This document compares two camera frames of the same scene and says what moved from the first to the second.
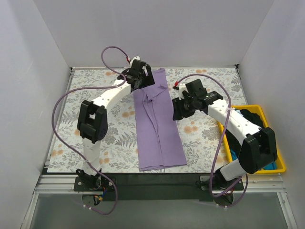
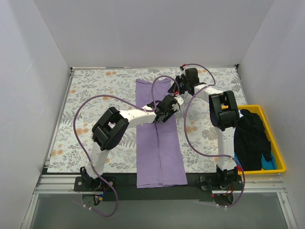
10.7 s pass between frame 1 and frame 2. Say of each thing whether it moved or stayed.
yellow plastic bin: stayed
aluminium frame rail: stayed
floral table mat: stayed
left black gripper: moved
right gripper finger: moved
